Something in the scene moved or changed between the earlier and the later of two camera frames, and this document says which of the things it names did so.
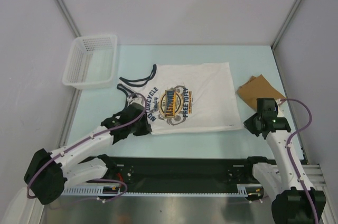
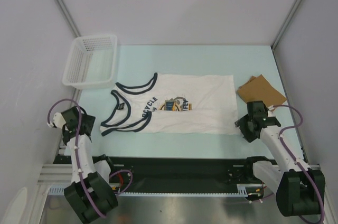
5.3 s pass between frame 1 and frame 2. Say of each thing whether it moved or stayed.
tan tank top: stayed
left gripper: moved
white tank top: moved
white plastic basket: stayed
